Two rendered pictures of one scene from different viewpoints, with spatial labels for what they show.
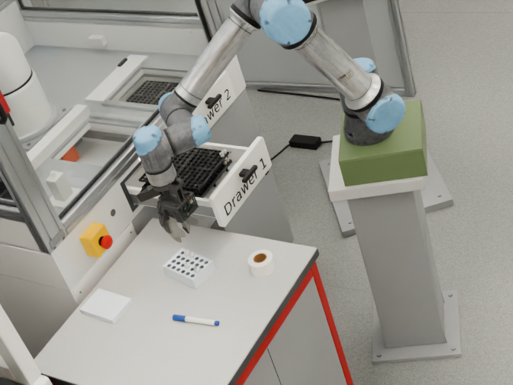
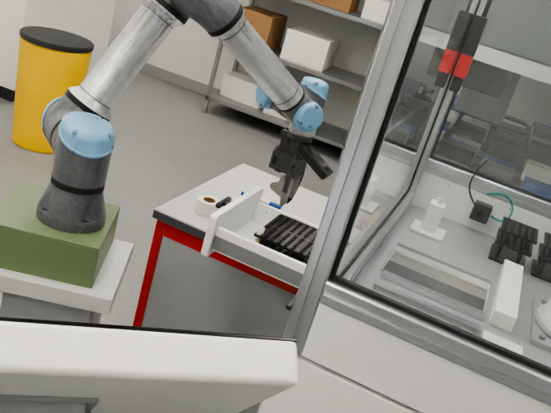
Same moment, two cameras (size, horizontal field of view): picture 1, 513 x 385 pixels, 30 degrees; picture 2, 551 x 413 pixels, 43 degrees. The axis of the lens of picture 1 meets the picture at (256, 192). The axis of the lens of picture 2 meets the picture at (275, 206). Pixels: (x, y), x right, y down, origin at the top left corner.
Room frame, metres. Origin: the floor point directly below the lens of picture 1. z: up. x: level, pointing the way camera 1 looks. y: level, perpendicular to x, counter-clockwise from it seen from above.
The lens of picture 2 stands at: (3.77, -0.58, 1.59)
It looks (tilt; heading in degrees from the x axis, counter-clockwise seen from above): 22 degrees down; 155
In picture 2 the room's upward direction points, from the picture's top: 17 degrees clockwise
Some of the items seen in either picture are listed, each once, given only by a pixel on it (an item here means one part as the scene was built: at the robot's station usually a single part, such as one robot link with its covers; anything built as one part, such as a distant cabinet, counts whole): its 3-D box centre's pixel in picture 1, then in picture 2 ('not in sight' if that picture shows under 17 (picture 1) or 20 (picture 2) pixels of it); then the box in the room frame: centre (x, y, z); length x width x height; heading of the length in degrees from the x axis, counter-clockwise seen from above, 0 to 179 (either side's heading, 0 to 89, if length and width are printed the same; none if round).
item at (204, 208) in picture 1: (185, 174); (307, 254); (2.39, 0.19, 0.86); 0.40 x 0.26 x 0.06; 49
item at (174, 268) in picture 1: (188, 267); not in sight; (2.07, 0.25, 0.78); 0.12 x 0.08 x 0.04; 38
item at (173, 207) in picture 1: (172, 197); (292, 152); (2.09, 0.21, 1.02); 0.09 x 0.08 x 0.12; 43
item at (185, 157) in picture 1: (186, 173); (304, 251); (2.39, 0.18, 0.87); 0.22 x 0.18 x 0.06; 49
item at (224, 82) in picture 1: (208, 108); not in sight; (2.70, 0.06, 0.87); 0.29 x 0.02 x 0.11; 139
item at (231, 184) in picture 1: (241, 180); (234, 219); (2.26, 0.03, 0.87); 0.29 x 0.02 x 0.11; 139
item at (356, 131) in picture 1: (366, 116); (75, 197); (2.31, -0.37, 0.91); 0.15 x 0.15 x 0.10
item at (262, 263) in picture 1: (262, 263); (207, 206); (1.99, 0.05, 0.78); 0.07 x 0.07 x 0.04
